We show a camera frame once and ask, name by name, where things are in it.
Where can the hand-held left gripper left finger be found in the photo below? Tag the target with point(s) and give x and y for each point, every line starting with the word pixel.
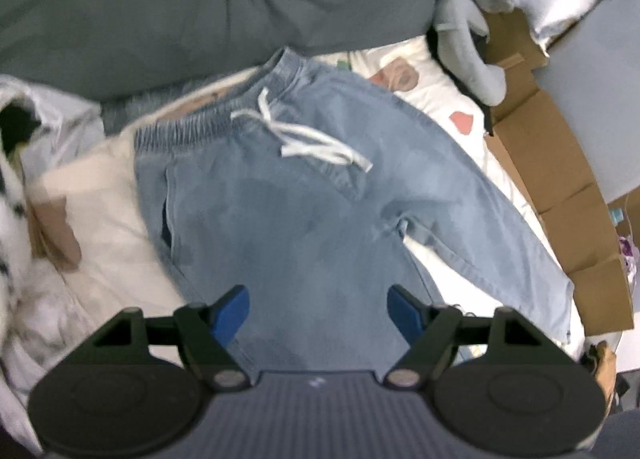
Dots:
pixel 232 311

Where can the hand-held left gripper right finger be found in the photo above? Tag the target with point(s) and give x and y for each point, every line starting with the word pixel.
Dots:
pixel 404 311

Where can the blue denim pants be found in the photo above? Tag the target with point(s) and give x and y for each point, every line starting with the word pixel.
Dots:
pixel 300 219

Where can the white bear print blanket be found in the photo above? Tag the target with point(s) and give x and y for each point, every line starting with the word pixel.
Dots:
pixel 110 239

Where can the brown jacket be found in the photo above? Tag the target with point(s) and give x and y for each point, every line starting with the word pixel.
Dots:
pixel 602 374

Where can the brown cardboard sheet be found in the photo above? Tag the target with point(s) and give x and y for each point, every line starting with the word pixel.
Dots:
pixel 570 179

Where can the multicoloured cloth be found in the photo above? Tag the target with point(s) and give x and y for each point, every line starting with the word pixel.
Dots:
pixel 630 249

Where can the black white patterned cloth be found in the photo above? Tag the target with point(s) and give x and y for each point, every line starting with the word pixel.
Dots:
pixel 10 219

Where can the dark grey quilt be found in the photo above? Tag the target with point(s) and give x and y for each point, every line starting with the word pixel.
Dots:
pixel 200 14

